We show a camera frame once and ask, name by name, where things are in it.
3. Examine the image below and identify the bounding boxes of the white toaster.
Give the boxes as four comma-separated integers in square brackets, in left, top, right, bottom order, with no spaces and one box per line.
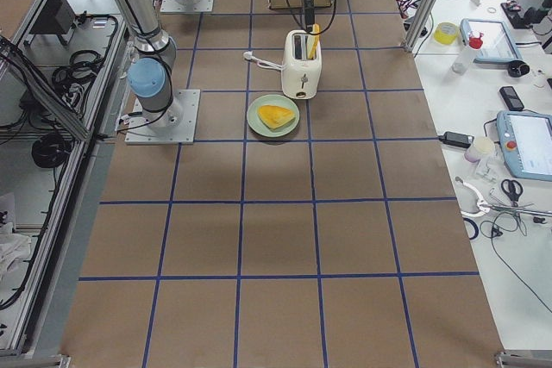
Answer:
[281,30,323,100]

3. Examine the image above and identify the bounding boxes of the clear bottle red cap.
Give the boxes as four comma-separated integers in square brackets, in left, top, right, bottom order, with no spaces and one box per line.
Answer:
[451,32,484,75]

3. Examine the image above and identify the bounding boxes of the green plate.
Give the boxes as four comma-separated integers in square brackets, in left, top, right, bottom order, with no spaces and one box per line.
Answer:
[247,94,300,138]

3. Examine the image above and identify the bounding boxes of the black power adapter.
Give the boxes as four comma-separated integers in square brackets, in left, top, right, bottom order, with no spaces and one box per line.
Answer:
[438,131,474,148]

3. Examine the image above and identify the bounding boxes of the toast slice in toaster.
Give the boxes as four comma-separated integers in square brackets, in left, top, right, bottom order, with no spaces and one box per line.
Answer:
[306,23,320,60]

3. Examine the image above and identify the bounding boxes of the aluminium frame post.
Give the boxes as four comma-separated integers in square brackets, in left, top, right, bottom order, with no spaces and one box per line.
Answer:
[402,0,459,55]

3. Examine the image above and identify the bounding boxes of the white plastic cup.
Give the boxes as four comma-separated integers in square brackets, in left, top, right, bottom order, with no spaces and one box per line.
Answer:
[464,136,495,163]

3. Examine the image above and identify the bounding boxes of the black round tape roll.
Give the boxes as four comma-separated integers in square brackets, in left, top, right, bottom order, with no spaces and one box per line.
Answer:
[507,59,530,78]

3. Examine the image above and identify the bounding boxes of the black remote phone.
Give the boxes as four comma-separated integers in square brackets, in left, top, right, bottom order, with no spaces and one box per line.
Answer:
[499,86,524,111]

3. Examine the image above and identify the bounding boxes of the yellow tape roll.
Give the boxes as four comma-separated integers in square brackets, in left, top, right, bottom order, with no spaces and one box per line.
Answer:
[433,22,459,45]

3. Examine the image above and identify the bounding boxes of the toast slice on plate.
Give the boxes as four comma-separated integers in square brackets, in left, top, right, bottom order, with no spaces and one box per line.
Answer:
[257,105,296,129]

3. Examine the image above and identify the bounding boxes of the blue teach pendant far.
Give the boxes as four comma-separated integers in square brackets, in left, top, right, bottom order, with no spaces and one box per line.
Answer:
[460,18,522,64]

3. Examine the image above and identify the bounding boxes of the white toaster power cord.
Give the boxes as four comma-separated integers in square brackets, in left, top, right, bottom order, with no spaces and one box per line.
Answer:
[243,51,285,72]

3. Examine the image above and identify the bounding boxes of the blue teach pendant near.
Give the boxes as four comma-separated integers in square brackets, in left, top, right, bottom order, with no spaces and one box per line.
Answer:
[496,110,551,182]

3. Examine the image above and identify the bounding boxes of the black scissors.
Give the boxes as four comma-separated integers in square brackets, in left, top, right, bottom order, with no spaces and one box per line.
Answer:
[500,178,524,207]

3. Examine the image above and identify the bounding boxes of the blue teach pendant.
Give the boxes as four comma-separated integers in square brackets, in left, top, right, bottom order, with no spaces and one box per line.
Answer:
[496,110,551,182]
[460,18,522,64]

